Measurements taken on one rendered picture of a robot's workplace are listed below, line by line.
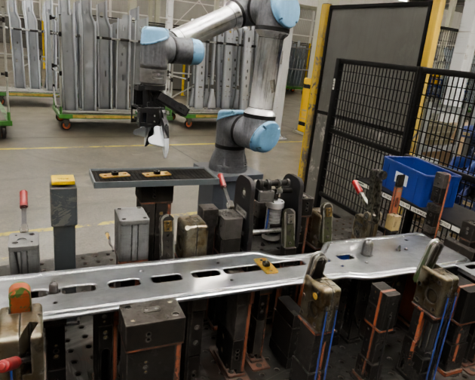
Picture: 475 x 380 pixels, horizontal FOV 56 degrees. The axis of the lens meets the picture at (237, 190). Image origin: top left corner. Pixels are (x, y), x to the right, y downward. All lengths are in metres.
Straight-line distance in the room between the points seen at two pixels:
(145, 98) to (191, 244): 0.43
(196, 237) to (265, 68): 0.64
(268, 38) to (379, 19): 2.42
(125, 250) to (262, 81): 0.74
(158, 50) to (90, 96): 6.72
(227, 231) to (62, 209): 0.47
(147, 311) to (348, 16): 3.55
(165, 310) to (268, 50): 0.95
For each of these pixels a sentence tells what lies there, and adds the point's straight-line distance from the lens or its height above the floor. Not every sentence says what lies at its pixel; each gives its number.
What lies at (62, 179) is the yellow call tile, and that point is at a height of 1.16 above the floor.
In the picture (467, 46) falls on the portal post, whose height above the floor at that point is 1.81.
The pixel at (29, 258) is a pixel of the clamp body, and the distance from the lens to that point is 1.19.
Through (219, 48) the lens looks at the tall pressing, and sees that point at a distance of 9.49.
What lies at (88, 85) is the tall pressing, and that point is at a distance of 7.97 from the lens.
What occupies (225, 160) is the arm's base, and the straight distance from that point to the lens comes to 1.68.
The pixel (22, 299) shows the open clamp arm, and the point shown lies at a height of 1.08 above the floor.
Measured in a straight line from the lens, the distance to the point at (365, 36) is 3.99.
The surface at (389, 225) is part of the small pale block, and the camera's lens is 1.60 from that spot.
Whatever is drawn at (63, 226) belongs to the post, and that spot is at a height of 1.02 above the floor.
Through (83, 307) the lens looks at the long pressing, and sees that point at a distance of 1.03.
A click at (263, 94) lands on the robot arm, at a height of 1.41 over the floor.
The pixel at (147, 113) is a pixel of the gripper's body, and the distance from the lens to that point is 1.29.
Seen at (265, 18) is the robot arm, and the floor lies 1.65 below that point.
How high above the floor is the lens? 1.55
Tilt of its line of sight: 18 degrees down
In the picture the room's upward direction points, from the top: 6 degrees clockwise
